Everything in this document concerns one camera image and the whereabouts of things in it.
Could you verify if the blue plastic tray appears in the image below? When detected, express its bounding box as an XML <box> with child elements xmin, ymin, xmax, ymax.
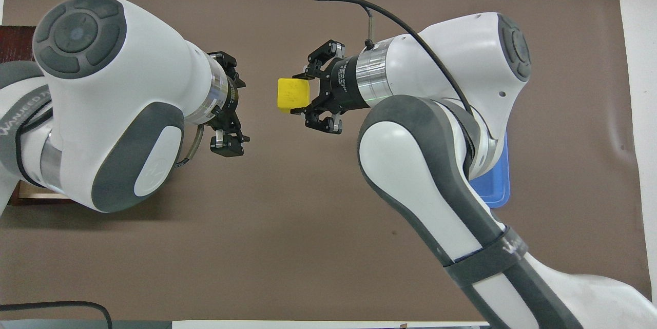
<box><xmin>470</xmin><ymin>131</ymin><xmax>510</xmax><ymax>209</ymax></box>

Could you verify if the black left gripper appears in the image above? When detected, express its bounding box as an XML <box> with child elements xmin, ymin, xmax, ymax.
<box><xmin>208</xmin><ymin>51</ymin><xmax>251</xmax><ymax>158</ymax></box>

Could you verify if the yellow block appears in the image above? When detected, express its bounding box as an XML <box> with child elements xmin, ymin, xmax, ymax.
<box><xmin>277</xmin><ymin>78</ymin><xmax>312</xmax><ymax>113</ymax></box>

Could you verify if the brown table mat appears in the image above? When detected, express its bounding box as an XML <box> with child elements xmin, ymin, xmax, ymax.
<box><xmin>0</xmin><ymin>0</ymin><xmax>652</xmax><ymax>322</ymax></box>

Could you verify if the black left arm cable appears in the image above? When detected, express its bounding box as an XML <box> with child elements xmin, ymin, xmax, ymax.
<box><xmin>175</xmin><ymin>125</ymin><xmax>205</xmax><ymax>169</ymax></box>

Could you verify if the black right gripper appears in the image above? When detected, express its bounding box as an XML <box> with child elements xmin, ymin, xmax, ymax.
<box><xmin>290</xmin><ymin>39</ymin><xmax>371</xmax><ymax>134</ymax></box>

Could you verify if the black loose cable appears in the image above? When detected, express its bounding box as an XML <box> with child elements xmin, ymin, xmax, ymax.
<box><xmin>0</xmin><ymin>301</ymin><xmax>113</xmax><ymax>329</ymax></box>

